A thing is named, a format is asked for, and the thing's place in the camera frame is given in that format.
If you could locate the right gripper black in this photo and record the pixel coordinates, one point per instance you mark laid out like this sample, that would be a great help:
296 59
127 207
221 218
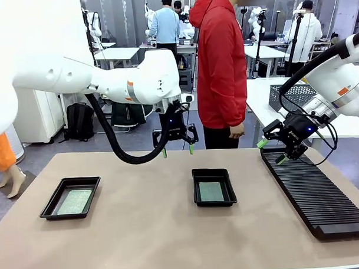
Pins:
298 128

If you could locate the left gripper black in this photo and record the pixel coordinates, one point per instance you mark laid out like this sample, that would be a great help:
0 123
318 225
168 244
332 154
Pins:
176 125

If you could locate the green circuit board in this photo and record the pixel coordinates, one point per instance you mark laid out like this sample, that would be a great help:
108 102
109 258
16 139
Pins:
211 192
75 201

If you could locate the black plastic ESD tray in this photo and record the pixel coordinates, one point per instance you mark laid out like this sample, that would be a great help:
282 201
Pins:
52 208
231 188

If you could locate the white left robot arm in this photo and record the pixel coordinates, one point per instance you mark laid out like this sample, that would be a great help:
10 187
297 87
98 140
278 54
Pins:
121 83

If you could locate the person's red sleeved right forearm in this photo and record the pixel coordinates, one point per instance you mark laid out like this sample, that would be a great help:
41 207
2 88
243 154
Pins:
237 109

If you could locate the person's right hand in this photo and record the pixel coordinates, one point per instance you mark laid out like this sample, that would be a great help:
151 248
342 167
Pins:
237 131

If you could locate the white side table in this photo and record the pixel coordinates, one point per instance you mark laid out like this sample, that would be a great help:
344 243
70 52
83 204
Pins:
264 108

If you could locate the grey mesh basket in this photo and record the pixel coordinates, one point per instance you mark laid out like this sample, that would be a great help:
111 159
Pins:
299 93

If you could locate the dark green jacket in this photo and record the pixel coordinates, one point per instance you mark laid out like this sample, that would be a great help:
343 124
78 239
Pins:
128 115

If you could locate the black slotted board rack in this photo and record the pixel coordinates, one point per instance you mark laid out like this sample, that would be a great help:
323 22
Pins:
314 191

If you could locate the person in red jacket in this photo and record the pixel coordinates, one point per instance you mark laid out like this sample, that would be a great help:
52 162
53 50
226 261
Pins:
221 65

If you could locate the grey workbench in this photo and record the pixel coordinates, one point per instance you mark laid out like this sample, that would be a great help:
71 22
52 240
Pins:
186 48

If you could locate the white background table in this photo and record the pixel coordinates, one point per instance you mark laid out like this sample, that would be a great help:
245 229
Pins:
265 53
117 52

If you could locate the white storage shelf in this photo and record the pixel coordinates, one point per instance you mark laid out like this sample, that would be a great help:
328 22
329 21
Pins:
322 49

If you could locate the black backpack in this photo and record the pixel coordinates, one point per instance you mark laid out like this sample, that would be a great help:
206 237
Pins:
78 121

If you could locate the person in white coat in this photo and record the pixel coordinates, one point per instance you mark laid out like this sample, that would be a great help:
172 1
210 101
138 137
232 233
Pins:
307 38

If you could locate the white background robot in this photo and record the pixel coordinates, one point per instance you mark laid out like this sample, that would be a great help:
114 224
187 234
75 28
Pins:
255 21
148 22
188 26

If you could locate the person in light blue top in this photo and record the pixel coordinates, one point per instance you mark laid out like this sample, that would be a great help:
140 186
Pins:
164 26

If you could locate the person with black hair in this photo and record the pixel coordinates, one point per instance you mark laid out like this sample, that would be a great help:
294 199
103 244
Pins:
178 7

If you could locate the pale purple door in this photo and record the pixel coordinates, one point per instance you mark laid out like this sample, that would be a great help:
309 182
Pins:
343 16

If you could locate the white cabinet desk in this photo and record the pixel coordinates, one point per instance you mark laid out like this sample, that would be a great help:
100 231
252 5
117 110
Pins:
40 115

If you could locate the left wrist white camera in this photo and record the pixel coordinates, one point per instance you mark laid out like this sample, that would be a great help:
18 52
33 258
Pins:
187 98

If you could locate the black camera tripod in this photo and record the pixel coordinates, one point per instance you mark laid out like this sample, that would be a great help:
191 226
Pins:
90 40
259 43
294 48

